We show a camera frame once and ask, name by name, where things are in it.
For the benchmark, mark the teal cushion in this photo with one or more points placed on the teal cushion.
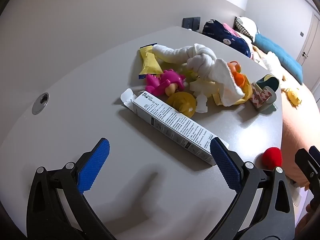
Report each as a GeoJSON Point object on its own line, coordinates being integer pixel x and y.
{"type": "Point", "coordinates": [277, 48]}

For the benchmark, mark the yellow snack wrapper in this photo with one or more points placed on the yellow snack wrapper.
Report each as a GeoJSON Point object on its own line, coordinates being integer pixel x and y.
{"type": "Point", "coordinates": [150, 66]}

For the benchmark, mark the pink toy figure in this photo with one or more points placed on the pink toy figure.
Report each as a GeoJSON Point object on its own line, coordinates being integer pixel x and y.
{"type": "Point", "coordinates": [160, 82]}

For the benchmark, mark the orange and yellow toy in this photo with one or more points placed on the orange and yellow toy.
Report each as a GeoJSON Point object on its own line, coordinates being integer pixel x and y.
{"type": "Point", "coordinates": [247, 91]}

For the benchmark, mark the yellow chick plush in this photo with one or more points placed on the yellow chick plush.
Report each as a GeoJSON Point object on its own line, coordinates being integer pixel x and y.
{"type": "Point", "coordinates": [294, 97]}

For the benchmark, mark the bed with orange sheet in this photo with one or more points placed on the bed with orange sheet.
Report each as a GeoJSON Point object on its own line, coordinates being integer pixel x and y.
{"type": "Point", "coordinates": [297, 127]}

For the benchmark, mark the navy printed blanket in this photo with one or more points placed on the navy printed blanket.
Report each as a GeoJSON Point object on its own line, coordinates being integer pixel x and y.
{"type": "Point", "coordinates": [235, 42]}

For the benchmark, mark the floral grey fabric shoe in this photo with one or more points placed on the floral grey fabric shoe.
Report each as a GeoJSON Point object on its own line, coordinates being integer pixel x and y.
{"type": "Point", "coordinates": [258, 96]}

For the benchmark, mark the white goose plush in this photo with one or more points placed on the white goose plush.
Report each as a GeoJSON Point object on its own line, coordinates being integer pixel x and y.
{"type": "Point", "coordinates": [273, 61]}

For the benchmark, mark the dark green fabric shoe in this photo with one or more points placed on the dark green fabric shoe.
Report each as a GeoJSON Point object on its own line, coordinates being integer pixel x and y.
{"type": "Point", "coordinates": [271, 81]}

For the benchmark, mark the person's right hand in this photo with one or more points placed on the person's right hand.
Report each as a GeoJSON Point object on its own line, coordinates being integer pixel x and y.
{"type": "Point", "coordinates": [312, 212]}

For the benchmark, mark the small white plastic piece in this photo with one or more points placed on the small white plastic piece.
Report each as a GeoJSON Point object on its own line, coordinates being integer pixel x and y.
{"type": "Point", "coordinates": [201, 103]}

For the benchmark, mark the red pom-pom ball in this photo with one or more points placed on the red pom-pom ball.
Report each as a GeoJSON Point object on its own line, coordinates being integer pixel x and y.
{"type": "Point", "coordinates": [271, 156]}

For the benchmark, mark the checkered patchwork pillow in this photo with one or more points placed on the checkered patchwork pillow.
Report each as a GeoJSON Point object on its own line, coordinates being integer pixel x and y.
{"type": "Point", "coordinates": [246, 25]}

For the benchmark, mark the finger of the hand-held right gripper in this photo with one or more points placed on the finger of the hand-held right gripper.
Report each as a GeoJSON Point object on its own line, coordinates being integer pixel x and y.
{"type": "Point", "coordinates": [303, 160]}
{"type": "Point", "coordinates": [315, 151]}

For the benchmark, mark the orange turtle toy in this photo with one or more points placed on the orange turtle toy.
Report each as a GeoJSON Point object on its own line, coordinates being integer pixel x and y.
{"type": "Point", "coordinates": [237, 77]}

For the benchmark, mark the white door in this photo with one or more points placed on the white door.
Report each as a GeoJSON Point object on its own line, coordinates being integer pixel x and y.
{"type": "Point", "coordinates": [311, 40]}

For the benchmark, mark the yellow round pacifier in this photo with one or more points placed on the yellow round pacifier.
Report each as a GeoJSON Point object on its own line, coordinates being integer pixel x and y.
{"type": "Point", "coordinates": [180, 102]}

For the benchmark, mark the pink cloth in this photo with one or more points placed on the pink cloth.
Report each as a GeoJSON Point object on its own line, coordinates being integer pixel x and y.
{"type": "Point", "coordinates": [228, 27]}

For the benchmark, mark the black wall socket panel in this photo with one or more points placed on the black wall socket panel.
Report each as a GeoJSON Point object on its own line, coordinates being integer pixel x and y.
{"type": "Point", "coordinates": [191, 23]}

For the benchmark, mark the white long cardboard box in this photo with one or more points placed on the white long cardboard box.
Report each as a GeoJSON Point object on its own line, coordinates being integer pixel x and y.
{"type": "Point", "coordinates": [175, 122]}

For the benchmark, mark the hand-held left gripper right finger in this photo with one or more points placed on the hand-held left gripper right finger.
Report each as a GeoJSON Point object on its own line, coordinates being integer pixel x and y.
{"type": "Point", "coordinates": [225, 165]}

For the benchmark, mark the white toy figure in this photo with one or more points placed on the white toy figure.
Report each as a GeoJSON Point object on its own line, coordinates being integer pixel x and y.
{"type": "Point", "coordinates": [200, 86]}

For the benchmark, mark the white knotted towel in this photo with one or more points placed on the white knotted towel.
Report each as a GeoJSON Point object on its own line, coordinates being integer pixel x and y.
{"type": "Point", "coordinates": [200, 62]}

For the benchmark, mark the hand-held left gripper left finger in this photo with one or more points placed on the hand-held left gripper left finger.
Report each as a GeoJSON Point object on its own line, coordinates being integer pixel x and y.
{"type": "Point", "coordinates": [95, 165]}

